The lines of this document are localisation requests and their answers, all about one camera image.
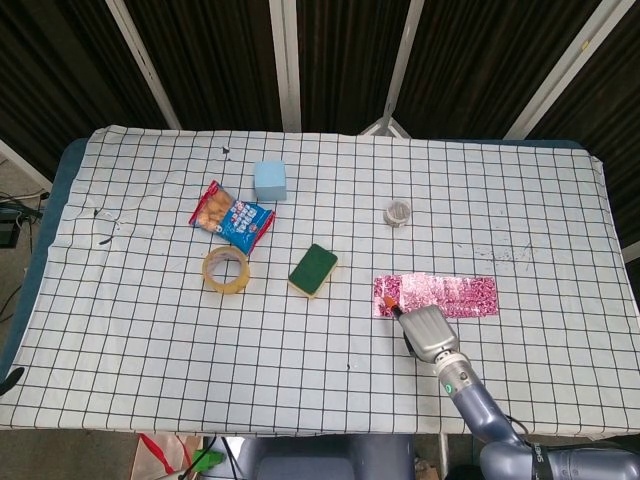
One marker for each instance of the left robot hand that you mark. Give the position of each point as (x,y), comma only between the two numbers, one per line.
(11,381)

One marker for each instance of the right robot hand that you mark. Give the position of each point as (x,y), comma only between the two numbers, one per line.
(430,332)

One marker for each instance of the pink patterned wrapper strip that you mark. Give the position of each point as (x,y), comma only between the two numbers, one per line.
(460,295)

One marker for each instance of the pink glitter paper strip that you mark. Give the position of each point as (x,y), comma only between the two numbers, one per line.
(381,285)

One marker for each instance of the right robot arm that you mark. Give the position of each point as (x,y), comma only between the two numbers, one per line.
(475,400)

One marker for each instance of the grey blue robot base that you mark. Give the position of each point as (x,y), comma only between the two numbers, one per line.
(325,457)

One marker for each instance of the white black checkered tablecloth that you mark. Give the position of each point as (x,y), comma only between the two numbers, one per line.
(320,360)

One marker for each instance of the clear jar of clips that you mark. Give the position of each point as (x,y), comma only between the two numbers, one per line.
(396,213)

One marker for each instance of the green yellow sponge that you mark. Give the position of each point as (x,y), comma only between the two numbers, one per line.
(312,270)

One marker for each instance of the black box device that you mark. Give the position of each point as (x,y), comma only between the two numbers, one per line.
(7,234)

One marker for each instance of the green plastic object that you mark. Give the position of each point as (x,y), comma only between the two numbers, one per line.
(207,460)

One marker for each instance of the light blue foam cube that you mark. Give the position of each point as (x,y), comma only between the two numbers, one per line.
(270,180)

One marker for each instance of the yellow packing tape roll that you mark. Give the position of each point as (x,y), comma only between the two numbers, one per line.
(212,277)

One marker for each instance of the red blue snack bag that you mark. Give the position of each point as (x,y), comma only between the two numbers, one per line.
(235,217)

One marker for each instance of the white frame bar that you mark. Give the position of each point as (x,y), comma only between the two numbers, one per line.
(25,162)

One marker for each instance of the white double frame post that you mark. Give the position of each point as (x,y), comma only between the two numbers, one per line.
(289,65)

